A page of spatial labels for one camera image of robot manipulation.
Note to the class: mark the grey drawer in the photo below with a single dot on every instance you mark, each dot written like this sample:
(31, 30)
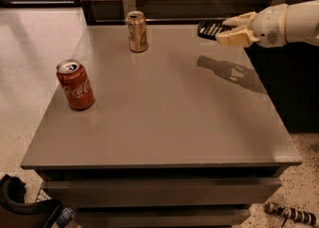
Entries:
(162, 192)
(195, 218)

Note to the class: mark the upper grey drawer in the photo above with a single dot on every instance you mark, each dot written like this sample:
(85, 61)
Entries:
(162, 192)

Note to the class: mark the gold soda can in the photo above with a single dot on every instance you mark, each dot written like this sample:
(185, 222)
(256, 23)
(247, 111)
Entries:
(137, 30)

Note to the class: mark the black chair part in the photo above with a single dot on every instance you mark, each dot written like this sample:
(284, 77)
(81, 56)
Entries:
(15, 213)

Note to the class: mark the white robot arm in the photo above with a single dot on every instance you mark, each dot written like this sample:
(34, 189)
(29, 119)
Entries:
(302, 23)

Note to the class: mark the red coca-cola can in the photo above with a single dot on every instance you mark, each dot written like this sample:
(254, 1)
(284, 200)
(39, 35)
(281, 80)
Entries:
(75, 82)

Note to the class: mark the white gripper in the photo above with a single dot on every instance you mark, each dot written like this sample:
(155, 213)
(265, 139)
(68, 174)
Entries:
(269, 26)

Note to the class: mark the black rxbar chocolate bar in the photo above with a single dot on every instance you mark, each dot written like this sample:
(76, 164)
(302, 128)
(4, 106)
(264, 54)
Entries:
(209, 28)

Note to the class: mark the striped cylindrical floor object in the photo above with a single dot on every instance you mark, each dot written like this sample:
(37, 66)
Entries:
(298, 216)

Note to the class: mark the small blue floor object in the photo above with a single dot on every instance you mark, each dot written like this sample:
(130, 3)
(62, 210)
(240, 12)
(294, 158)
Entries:
(65, 218)

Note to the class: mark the lower grey drawer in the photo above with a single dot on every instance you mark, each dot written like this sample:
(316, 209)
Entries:
(195, 218)

